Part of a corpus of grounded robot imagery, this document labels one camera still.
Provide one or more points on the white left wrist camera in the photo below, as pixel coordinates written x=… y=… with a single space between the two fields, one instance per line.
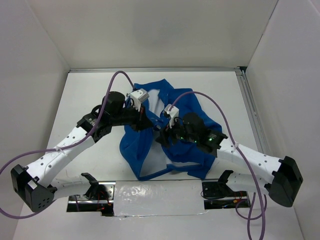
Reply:
x=137 y=97

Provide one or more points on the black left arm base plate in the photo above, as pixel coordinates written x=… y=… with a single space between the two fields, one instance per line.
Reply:
x=99 y=197

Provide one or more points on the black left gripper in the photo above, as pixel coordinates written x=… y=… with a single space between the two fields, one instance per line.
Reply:
x=142 y=122

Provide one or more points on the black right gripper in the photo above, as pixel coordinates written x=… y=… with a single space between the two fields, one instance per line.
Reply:
x=164 y=138

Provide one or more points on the blue zip jacket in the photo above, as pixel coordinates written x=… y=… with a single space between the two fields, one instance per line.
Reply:
x=149 y=159

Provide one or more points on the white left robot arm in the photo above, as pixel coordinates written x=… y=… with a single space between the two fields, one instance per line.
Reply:
x=37 y=184

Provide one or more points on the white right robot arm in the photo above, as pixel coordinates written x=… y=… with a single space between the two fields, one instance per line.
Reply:
x=280 y=179

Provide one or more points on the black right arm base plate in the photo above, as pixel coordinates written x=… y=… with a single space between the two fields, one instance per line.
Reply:
x=217 y=195

